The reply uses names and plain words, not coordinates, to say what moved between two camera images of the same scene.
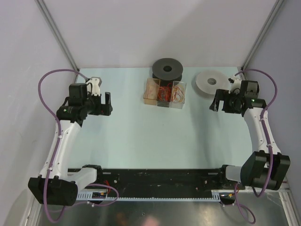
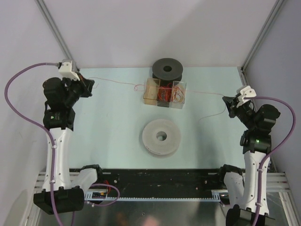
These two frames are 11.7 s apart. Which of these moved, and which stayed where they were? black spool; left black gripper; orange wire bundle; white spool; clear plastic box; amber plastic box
Moved: white spool; left black gripper
Stayed: clear plastic box; black spool; amber plastic box; orange wire bundle
